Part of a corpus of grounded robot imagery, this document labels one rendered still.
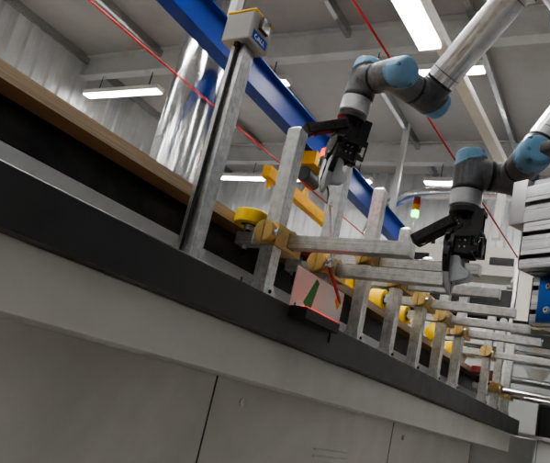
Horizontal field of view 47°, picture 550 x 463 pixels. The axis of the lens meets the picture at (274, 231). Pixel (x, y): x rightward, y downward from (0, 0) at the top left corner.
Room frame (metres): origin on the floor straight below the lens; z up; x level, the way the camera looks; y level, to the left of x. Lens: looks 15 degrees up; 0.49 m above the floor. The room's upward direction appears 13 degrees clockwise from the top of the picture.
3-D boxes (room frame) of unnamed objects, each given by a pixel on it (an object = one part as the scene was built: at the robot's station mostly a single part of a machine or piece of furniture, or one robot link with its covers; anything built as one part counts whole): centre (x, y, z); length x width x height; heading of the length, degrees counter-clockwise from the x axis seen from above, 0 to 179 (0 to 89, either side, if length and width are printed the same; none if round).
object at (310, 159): (6.58, -0.23, 2.95); 0.34 x 0.26 x 0.49; 148
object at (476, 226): (1.41, -0.44, 0.96); 0.09 x 0.08 x 0.12; 56
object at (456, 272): (1.40, -0.43, 0.86); 0.06 x 0.03 x 0.09; 56
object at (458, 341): (2.60, -0.85, 0.87); 0.04 x 0.04 x 0.48; 55
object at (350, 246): (1.34, -0.10, 0.84); 0.44 x 0.03 x 0.04; 55
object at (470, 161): (1.42, -0.43, 1.12); 0.09 x 0.08 x 0.11; 84
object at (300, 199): (6.58, -0.23, 2.65); 1.70 x 0.09 x 0.32; 148
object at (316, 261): (1.59, -0.15, 0.85); 0.14 x 0.06 x 0.05; 145
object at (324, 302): (1.53, -0.15, 0.75); 0.26 x 0.01 x 0.10; 145
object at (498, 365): (3.21, -1.28, 0.93); 0.04 x 0.04 x 0.48; 55
